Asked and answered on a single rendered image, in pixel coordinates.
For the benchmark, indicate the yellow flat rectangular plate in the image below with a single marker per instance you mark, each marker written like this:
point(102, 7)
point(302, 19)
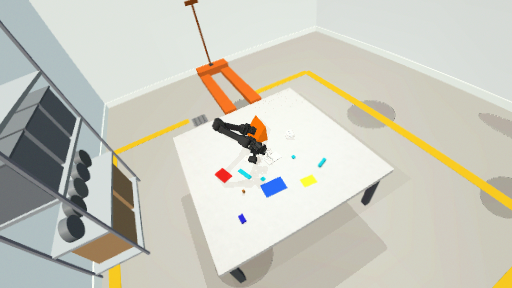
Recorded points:
point(310, 180)

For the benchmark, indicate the small teal block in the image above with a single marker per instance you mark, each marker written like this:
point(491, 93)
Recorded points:
point(321, 162)

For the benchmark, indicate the cyan flat bar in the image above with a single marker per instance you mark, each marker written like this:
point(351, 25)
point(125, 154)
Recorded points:
point(244, 173)

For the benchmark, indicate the blue flat plate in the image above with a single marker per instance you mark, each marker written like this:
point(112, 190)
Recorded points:
point(272, 187)

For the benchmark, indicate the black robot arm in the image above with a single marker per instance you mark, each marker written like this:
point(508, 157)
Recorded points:
point(225, 128)

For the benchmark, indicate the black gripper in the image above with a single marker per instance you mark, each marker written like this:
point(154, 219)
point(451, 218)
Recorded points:
point(253, 159)

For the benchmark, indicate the red flat square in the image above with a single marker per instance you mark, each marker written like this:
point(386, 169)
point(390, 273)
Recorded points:
point(223, 175)

